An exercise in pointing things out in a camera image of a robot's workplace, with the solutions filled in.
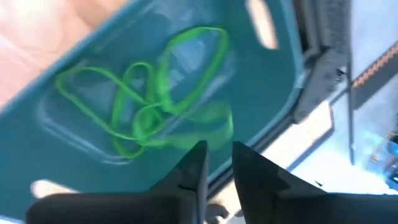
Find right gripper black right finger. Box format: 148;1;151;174
231;140;398;224

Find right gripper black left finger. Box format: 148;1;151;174
26;140;208;224

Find rubber bands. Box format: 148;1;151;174
55;67;162;141

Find computer with glowing lights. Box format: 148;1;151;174
366;130;398;187

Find grey-blue plastic basket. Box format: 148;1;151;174
0;0;307;220

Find black mat orange stripes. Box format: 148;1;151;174
351;40;398;110

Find black perforated computer case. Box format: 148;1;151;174
315;0;354;82

